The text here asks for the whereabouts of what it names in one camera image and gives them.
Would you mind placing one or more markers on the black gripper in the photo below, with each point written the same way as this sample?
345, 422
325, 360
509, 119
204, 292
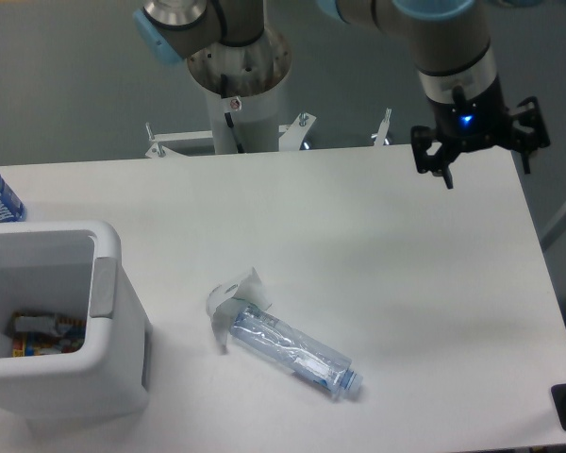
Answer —
470, 114

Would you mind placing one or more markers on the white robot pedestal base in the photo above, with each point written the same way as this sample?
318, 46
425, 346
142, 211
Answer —
245, 90

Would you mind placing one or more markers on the white plastic trash can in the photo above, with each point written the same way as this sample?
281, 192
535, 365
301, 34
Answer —
73, 269

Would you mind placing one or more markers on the colourful trash inside bin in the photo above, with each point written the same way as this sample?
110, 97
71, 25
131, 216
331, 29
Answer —
45, 334

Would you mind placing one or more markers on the crushed clear plastic bottle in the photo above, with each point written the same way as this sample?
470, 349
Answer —
296, 351

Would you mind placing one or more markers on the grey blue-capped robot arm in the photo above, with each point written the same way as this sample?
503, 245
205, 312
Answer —
443, 38

